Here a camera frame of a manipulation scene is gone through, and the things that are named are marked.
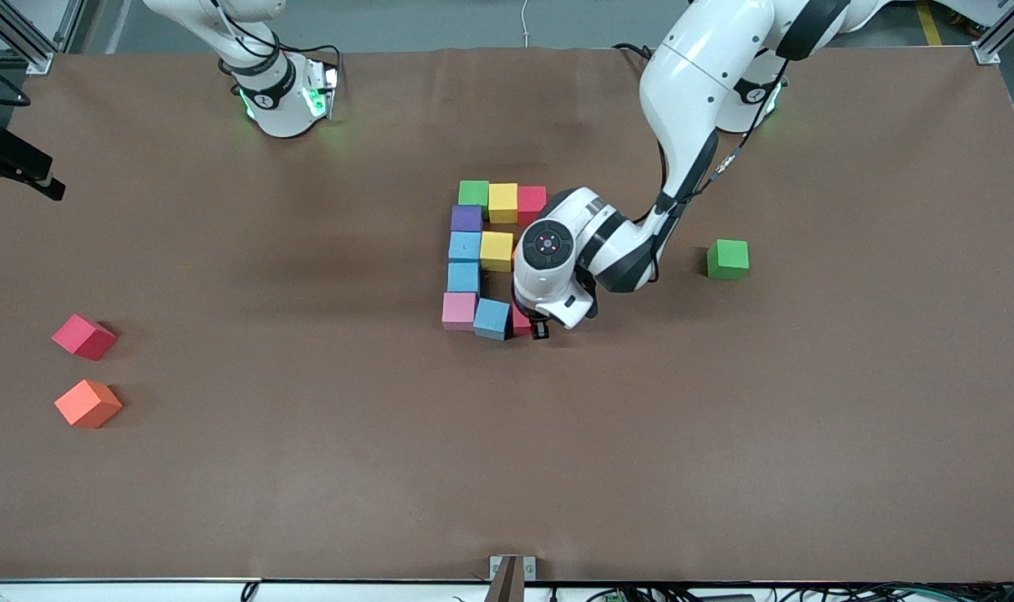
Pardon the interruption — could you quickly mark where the pink foam cube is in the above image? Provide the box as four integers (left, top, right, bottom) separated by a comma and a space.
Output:
441, 292, 479, 332

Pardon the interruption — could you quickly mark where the yellow foam cube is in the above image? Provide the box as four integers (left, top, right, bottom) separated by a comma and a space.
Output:
480, 232, 516, 273
488, 182, 519, 225

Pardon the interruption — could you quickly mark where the brown table cover sheet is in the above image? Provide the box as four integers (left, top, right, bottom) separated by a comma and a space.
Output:
0, 46, 1014, 584

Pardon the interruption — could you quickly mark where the orange foam cube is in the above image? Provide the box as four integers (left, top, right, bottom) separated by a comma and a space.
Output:
54, 380, 124, 430

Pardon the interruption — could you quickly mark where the metal base connector plate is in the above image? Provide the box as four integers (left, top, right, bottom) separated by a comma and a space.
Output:
302, 59, 341, 120

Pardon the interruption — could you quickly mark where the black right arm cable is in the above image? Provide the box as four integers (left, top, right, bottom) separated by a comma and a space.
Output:
0, 54, 33, 108

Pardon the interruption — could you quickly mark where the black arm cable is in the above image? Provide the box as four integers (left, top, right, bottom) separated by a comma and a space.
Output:
649, 54, 796, 281
0, 54, 33, 108

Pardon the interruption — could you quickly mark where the aluminium frame post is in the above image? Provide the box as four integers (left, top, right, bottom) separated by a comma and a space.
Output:
0, 0, 85, 76
971, 0, 1014, 66

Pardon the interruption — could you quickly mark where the metal mounting bracket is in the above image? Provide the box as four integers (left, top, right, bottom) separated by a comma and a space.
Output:
489, 555, 538, 581

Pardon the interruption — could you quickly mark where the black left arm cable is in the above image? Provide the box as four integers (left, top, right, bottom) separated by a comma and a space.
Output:
649, 54, 796, 281

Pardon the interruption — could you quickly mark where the grey camera pole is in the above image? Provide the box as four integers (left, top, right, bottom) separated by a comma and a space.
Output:
483, 558, 526, 602

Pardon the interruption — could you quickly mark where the black right base cable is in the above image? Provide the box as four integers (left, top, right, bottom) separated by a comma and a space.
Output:
206, 0, 344, 93

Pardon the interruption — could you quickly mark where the white table edge rail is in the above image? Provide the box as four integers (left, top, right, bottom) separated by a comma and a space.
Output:
0, 577, 1014, 602

